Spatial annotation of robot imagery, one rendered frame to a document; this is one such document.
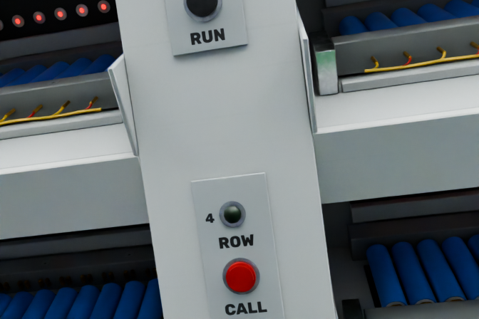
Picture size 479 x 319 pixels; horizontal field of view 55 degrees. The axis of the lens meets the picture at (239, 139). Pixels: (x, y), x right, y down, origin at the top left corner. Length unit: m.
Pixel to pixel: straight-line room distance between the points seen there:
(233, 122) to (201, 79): 0.03
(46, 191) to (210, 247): 0.10
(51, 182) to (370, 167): 0.18
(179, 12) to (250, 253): 0.13
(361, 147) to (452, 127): 0.05
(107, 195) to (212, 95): 0.08
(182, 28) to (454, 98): 0.15
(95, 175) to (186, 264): 0.07
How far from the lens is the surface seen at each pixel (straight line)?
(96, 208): 0.28
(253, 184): 0.25
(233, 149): 0.25
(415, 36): 0.32
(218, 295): 0.27
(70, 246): 0.48
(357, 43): 0.31
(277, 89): 0.24
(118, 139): 0.29
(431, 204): 0.43
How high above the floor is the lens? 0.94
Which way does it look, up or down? 4 degrees down
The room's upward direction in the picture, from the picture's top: 8 degrees counter-clockwise
